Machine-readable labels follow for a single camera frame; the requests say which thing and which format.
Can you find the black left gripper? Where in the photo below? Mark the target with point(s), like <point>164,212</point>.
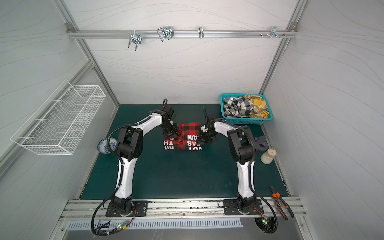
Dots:
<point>174,132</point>

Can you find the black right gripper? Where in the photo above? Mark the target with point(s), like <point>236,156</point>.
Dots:
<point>207,138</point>

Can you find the red black plaid shirt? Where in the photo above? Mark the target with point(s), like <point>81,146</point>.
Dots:
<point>185,139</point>

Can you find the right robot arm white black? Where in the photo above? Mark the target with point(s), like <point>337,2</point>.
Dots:
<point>243,151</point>

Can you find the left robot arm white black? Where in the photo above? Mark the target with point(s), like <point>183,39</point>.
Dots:
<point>127,143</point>

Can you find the black white plaid shirt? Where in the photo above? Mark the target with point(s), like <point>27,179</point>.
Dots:
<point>238,107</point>

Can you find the teal plastic basket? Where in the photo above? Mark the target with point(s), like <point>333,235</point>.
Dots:
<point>244,121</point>

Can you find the dark grey plastic part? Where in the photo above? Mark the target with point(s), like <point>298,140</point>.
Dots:
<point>261,143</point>

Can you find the yellow plaid shirt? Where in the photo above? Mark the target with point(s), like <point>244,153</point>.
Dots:
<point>261,109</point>

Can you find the white tape roll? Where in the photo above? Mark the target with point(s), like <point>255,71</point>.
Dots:
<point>268,156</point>

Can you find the blue white ceramic bowl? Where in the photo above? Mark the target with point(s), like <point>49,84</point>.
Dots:
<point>102,146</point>

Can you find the metal U-bolt clamp left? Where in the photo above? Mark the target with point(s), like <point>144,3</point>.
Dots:
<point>135,40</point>

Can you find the orange black pliers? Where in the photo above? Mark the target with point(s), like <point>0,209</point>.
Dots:
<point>281,203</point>

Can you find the black round fan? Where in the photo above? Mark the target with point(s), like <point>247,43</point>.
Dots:
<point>266,224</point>

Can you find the white wire basket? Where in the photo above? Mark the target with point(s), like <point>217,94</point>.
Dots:
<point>58,125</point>

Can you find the metal bracket right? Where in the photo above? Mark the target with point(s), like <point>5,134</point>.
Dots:
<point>273,34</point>

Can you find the aluminium crossbar rail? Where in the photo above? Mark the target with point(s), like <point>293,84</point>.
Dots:
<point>179,34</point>

